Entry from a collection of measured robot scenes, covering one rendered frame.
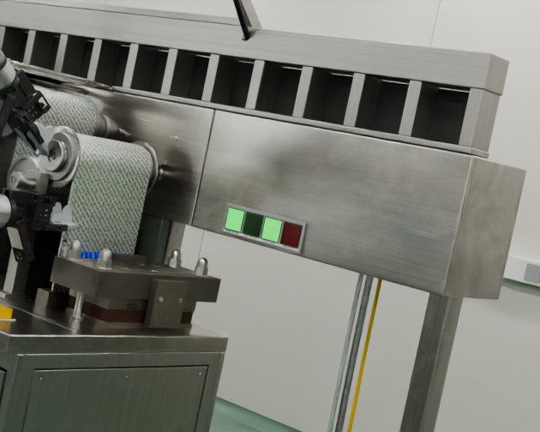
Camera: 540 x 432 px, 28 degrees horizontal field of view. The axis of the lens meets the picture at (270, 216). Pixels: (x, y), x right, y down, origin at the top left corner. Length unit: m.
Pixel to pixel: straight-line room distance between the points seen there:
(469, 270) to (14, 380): 0.97
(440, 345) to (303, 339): 2.98
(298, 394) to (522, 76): 1.89
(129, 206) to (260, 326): 2.96
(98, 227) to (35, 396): 0.52
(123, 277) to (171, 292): 0.15
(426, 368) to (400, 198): 0.40
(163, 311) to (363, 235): 0.51
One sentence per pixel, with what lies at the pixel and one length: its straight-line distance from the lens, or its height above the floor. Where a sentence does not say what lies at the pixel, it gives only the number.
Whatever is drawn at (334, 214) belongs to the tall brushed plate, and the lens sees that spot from 2.43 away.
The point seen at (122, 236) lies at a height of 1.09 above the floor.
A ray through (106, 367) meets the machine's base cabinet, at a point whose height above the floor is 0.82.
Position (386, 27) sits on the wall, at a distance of 5.32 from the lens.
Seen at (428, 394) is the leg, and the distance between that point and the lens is 2.47.
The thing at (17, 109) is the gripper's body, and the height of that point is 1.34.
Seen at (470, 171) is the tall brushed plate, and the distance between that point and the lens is 2.26.
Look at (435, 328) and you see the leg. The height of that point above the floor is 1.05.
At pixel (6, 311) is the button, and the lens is 2.35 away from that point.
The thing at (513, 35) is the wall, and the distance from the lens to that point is 4.96.
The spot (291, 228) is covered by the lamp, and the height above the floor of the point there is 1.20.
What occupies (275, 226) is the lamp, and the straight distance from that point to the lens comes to 2.52.
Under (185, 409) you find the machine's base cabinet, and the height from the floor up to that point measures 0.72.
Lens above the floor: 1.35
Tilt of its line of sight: 3 degrees down
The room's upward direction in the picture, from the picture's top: 12 degrees clockwise
